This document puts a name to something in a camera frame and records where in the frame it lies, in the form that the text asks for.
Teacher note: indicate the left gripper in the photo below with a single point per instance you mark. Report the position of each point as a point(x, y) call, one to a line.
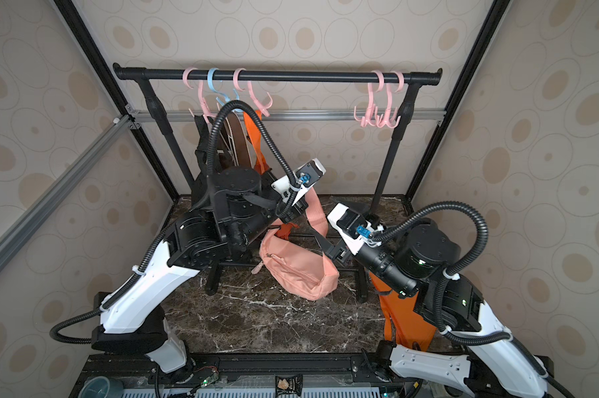
point(289, 210)

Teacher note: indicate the pink bag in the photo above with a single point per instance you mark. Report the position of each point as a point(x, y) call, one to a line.
point(299, 271)

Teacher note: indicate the brown leather bag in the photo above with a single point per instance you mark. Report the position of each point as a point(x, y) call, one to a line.
point(233, 145)

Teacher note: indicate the bright orange bag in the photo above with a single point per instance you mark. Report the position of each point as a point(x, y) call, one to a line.
point(402, 325)

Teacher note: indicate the red-orange waist bag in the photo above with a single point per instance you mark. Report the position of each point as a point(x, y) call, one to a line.
point(261, 166)

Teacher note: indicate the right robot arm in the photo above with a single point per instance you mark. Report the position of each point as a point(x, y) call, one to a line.
point(415, 259)

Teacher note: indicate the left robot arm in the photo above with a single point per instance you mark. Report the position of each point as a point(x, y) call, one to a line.
point(238, 205)

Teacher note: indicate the middle pink hook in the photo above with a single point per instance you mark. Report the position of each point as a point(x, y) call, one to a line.
point(263, 108)

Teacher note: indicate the pink hook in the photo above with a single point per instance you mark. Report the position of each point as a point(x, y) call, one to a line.
point(369, 118)
point(207, 114)
point(263, 108)
point(390, 117)

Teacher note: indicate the light blue hook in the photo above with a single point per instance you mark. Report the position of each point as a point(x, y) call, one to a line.
point(221, 97)

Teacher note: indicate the leftmost pink hook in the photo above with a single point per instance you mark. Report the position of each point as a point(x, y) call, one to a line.
point(207, 114)

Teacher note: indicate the rightmost pink hook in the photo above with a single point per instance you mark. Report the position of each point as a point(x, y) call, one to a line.
point(390, 117)

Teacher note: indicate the small snack packet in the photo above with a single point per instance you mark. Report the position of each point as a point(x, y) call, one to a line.
point(289, 386)

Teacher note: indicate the black clothes rack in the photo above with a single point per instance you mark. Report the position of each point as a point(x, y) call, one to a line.
point(414, 81)

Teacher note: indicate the teal round container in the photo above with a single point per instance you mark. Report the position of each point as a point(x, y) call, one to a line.
point(102, 387)

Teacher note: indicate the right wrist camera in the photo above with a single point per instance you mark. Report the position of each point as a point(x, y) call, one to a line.
point(352, 221)

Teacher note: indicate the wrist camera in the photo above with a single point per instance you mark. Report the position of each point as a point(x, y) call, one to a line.
point(352, 221)
point(307, 175)

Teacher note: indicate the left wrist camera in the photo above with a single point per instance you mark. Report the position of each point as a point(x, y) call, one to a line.
point(307, 175)

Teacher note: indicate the black base frame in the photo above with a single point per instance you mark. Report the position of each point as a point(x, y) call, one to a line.
point(252, 375)

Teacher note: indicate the aluminium rail left wall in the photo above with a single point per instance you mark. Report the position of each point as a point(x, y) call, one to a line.
point(14, 239)

